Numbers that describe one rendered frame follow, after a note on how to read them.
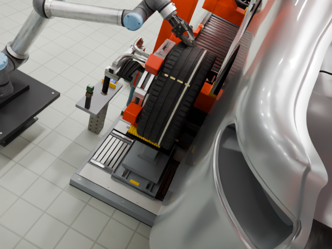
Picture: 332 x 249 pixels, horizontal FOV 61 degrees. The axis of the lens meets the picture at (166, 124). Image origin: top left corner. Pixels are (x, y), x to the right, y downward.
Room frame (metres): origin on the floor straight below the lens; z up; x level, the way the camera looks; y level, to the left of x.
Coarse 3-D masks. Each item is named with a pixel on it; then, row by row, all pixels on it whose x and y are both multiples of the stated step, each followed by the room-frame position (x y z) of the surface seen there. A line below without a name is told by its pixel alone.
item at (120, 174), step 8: (120, 160) 1.29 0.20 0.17; (168, 160) 1.51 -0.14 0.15; (120, 168) 1.24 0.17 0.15; (112, 176) 1.16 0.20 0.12; (120, 176) 1.16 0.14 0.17; (128, 176) 1.20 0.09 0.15; (136, 176) 1.23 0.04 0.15; (128, 184) 1.15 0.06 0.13; (136, 184) 1.15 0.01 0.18; (144, 184) 1.20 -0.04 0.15; (152, 184) 1.21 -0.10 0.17; (160, 184) 1.24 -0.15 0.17; (144, 192) 1.15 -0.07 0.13; (152, 192) 1.17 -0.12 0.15
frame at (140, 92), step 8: (168, 40) 1.54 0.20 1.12; (160, 48) 1.41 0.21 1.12; (168, 48) 1.45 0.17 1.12; (160, 56) 1.34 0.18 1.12; (168, 56) 1.67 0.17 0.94; (144, 72) 1.25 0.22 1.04; (144, 80) 1.24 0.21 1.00; (152, 80) 1.24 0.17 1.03; (136, 88) 1.18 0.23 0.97; (144, 88) 1.19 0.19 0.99; (136, 96) 1.17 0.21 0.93; (144, 96) 1.17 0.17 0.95; (144, 104) 1.49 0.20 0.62
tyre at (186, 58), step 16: (176, 48) 1.40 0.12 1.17; (192, 48) 1.46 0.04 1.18; (176, 64) 1.30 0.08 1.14; (192, 64) 1.33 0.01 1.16; (208, 64) 1.38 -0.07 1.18; (160, 80) 1.20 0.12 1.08; (176, 80) 1.23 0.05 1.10; (192, 80) 1.25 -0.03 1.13; (160, 96) 1.16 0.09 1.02; (176, 96) 1.17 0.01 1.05; (192, 96) 1.19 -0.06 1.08; (144, 112) 1.11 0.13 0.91; (160, 112) 1.12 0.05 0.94; (176, 112) 1.13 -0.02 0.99; (144, 128) 1.11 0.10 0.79; (160, 128) 1.10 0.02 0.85; (176, 128) 1.10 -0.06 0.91; (160, 144) 1.14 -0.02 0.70
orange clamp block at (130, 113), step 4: (132, 104) 1.15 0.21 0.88; (136, 104) 1.16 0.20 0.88; (128, 108) 1.11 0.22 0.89; (132, 108) 1.12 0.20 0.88; (136, 108) 1.14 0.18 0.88; (140, 108) 1.15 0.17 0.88; (124, 112) 1.08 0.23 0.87; (128, 112) 1.08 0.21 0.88; (132, 112) 1.09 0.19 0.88; (136, 112) 1.11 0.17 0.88; (140, 112) 1.14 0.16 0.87; (124, 116) 1.08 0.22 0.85; (128, 116) 1.08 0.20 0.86; (132, 116) 1.08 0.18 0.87; (136, 116) 1.08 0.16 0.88; (128, 120) 1.08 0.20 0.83; (132, 120) 1.08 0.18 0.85; (136, 120) 1.11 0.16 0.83
